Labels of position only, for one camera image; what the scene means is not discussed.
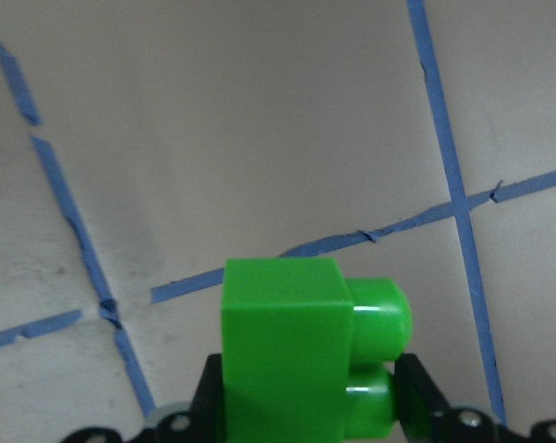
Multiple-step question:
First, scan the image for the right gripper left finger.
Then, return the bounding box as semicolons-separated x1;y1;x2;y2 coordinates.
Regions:
189;353;225;443

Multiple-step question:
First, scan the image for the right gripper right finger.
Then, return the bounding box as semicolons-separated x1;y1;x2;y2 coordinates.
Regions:
393;353;452;443

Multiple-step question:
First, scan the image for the green two-stud block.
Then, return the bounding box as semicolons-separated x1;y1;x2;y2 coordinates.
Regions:
221;258;413;442

